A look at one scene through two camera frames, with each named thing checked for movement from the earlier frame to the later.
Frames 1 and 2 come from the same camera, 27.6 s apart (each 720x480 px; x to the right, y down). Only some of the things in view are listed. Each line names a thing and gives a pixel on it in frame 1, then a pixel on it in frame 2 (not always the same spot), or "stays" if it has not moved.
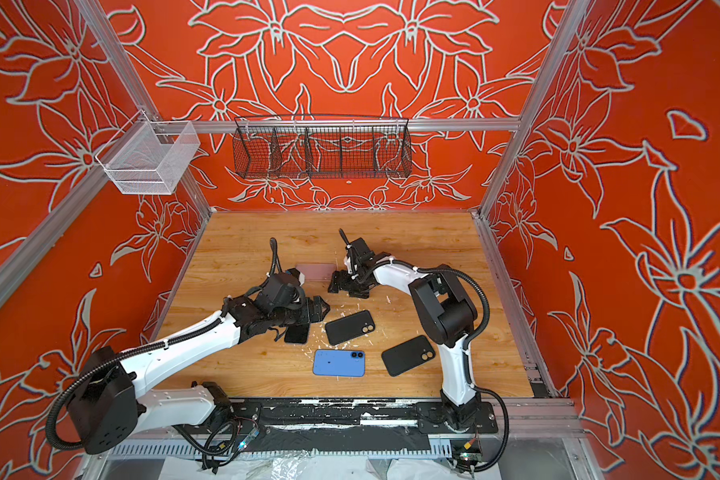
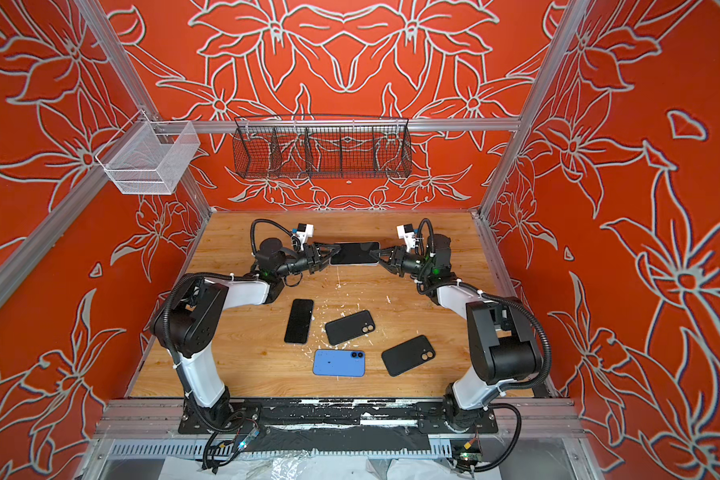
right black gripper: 342,285 -> 398,260
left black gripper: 309,315 -> 312,266
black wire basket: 321,146 stays
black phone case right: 408,355 stays
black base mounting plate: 382,415 stays
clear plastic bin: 149,157 stays
